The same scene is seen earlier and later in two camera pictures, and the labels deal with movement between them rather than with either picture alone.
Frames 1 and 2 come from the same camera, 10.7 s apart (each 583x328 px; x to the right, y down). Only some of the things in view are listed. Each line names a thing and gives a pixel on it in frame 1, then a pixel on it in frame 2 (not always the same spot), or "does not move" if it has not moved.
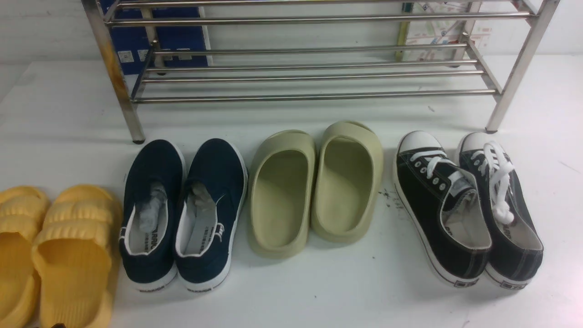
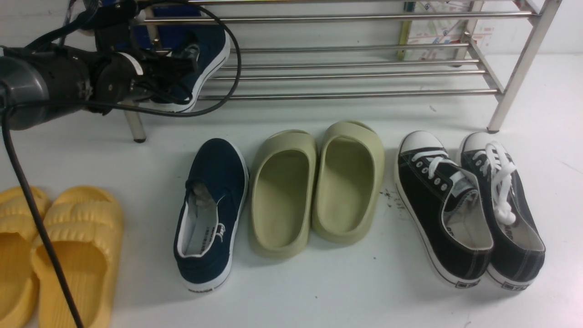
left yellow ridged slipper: (23, 212) does not move
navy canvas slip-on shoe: (214, 196) does not move
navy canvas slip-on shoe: (154, 194) → (213, 45)
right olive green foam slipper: (349, 161) does not move
